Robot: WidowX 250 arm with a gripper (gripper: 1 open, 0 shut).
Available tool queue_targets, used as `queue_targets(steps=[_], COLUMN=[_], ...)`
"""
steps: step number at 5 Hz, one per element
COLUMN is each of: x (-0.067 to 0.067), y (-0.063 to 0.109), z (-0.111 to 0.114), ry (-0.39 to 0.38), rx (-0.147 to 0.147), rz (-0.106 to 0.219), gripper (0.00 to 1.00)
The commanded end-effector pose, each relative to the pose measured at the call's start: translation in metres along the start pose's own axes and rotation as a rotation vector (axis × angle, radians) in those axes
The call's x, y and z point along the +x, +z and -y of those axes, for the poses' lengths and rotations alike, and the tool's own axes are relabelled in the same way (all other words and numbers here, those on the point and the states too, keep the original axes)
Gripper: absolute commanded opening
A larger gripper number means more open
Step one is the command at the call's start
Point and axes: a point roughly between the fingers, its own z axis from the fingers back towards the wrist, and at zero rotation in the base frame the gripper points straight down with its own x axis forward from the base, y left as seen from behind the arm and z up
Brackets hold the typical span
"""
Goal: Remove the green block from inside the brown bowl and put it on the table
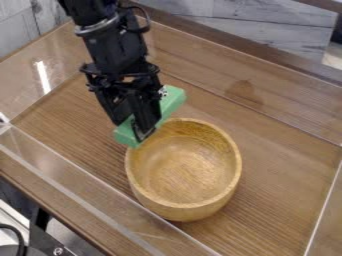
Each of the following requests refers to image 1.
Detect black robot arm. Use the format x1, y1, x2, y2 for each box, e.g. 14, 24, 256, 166
58, 0, 162, 142

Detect black metal table leg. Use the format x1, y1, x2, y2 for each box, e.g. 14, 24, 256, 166
30, 208, 51, 248

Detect brown wooden bowl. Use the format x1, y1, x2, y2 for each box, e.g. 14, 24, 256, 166
125, 118, 244, 222

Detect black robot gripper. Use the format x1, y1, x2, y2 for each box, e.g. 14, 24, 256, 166
75, 20, 162, 142

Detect green rectangular block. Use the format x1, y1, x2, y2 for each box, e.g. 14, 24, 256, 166
113, 85, 187, 148

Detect clear acrylic tray wall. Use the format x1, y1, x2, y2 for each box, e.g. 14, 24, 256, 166
0, 14, 342, 256

